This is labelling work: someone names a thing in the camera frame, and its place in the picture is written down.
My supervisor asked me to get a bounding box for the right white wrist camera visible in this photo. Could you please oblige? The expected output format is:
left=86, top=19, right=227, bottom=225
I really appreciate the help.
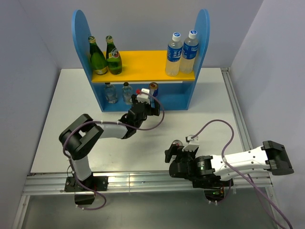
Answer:
left=182, top=135, right=199, bottom=152

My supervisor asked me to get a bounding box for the right clear water bottle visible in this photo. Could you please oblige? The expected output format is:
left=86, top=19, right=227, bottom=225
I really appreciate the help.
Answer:
left=179, top=30, right=199, bottom=74

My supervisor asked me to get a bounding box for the aluminium side rail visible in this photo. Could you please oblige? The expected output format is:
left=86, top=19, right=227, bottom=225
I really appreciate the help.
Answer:
left=221, top=68, right=253, bottom=151

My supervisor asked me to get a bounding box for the clear glass bottle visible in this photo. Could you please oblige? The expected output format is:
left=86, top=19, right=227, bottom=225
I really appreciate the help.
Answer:
left=122, top=82, right=133, bottom=104
left=104, top=83, right=118, bottom=104

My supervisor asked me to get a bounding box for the blue and yellow wooden shelf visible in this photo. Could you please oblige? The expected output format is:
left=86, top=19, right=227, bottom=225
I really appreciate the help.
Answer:
left=71, top=9, right=210, bottom=112

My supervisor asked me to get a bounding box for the left clear water bottle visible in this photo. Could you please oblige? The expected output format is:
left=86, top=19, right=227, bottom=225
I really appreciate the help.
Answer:
left=165, top=32, right=183, bottom=76

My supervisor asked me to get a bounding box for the clear water bottle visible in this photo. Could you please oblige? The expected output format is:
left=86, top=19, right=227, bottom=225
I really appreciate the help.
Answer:
left=165, top=32, right=183, bottom=76
left=179, top=30, right=199, bottom=74

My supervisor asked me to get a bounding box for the green Perrier bottle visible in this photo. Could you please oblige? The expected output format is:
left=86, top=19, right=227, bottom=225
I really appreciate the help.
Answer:
left=88, top=36, right=108, bottom=75
left=105, top=35, right=122, bottom=75

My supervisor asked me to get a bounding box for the Red Bull can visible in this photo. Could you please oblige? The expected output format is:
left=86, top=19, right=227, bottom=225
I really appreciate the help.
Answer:
left=149, top=82, right=159, bottom=97
left=172, top=140, right=183, bottom=148

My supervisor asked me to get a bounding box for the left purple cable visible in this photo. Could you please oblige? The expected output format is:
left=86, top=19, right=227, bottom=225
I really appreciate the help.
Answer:
left=62, top=92, right=165, bottom=210

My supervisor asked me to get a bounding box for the aluminium front rail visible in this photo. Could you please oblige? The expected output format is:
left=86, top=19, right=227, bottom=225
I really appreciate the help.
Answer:
left=13, top=172, right=274, bottom=229

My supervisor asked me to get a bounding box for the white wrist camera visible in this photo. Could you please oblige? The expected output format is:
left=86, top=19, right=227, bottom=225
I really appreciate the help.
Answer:
left=136, top=88, right=151, bottom=104
left=182, top=135, right=199, bottom=152

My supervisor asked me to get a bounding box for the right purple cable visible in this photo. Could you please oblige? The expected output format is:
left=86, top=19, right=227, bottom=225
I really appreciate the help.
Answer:
left=193, top=119, right=294, bottom=229

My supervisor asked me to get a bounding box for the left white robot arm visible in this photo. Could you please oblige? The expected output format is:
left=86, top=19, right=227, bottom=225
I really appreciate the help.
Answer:
left=59, top=93, right=165, bottom=192

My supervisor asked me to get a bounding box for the purple cable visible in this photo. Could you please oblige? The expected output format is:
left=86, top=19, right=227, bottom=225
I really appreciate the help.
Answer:
left=62, top=92, right=165, bottom=210
left=193, top=119, right=294, bottom=229

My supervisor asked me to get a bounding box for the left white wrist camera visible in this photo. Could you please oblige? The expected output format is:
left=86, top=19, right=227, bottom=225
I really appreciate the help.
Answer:
left=136, top=88, right=151, bottom=104

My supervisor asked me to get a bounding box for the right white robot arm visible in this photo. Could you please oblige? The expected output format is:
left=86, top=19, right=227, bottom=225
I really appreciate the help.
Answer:
left=165, top=140, right=294, bottom=189

